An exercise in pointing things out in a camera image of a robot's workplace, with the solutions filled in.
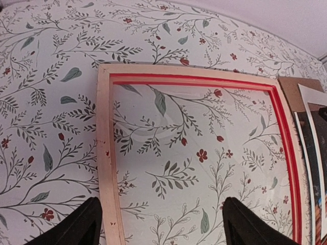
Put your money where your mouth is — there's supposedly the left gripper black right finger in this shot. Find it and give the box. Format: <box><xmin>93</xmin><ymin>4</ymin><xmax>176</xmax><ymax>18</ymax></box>
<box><xmin>222</xmin><ymin>197</ymin><xmax>297</xmax><ymax>245</ymax></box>

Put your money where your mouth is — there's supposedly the cat photo print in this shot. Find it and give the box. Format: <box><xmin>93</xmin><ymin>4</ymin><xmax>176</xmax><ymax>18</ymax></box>
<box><xmin>294</xmin><ymin>112</ymin><xmax>324</xmax><ymax>244</ymax></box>

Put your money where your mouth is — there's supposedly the brown cardboard backing board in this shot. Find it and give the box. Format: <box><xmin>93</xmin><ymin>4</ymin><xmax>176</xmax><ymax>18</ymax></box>
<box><xmin>277</xmin><ymin>76</ymin><xmax>323</xmax><ymax>112</ymax></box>

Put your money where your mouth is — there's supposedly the floral patterned table cover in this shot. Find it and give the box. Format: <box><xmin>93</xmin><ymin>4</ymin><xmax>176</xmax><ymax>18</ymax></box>
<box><xmin>1</xmin><ymin>1</ymin><xmax>326</xmax><ymax>244</ymax></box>

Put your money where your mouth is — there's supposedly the red wooden picture frame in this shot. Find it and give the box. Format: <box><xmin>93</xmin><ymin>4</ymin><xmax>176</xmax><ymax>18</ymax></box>
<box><xmin>97</xmin><ymin>64</ymin><xmax>314</xmax><ymax>244</ymax></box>

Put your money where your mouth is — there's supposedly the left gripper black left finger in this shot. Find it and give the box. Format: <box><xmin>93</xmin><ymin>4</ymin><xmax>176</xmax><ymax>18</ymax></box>
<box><xmin>26</xmin><ymin>197</ymin><xmax>102</xmax><ymax>245</ymax></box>

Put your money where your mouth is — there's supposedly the white mat board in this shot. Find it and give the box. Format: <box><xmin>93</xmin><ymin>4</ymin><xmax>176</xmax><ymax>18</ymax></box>
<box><xmin>299</xmin><ymin>85</ymin><xmax>326</xmax><ymax>209</ymax></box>

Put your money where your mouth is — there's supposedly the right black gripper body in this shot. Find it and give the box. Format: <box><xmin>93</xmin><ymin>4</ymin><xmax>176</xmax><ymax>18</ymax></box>
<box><xmin>318</xmin><ymin>107</ymin><xmax>327</xmax><ymax>122</ymax></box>

